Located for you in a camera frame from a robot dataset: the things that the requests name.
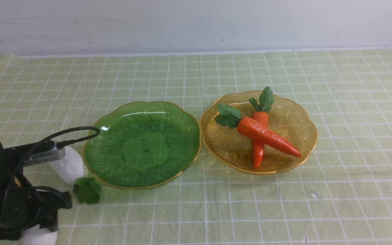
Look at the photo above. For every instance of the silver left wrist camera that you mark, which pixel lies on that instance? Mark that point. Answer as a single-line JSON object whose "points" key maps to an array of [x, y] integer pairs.
{"points": [[45, 153]]}

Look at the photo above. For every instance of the white radish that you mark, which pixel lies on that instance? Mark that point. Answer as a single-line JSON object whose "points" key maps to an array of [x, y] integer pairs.
{"points": [[71, 171], [39, 236]]}

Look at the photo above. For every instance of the amber plastic flower plate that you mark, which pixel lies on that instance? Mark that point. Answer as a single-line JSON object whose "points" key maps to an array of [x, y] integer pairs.
{"points": [[287, 118]]}

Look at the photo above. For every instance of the orange carrot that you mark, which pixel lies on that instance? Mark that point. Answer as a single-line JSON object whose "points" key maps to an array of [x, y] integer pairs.
{"points": [[231, 117], [262, 108]]}

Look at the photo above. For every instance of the green plastic flower plate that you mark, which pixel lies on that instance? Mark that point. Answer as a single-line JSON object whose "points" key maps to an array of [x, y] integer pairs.
{"points": [[143, 145]]}

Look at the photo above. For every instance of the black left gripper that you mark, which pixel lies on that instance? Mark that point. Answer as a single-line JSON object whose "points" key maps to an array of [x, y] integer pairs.
{"points": [[22, 205]]}

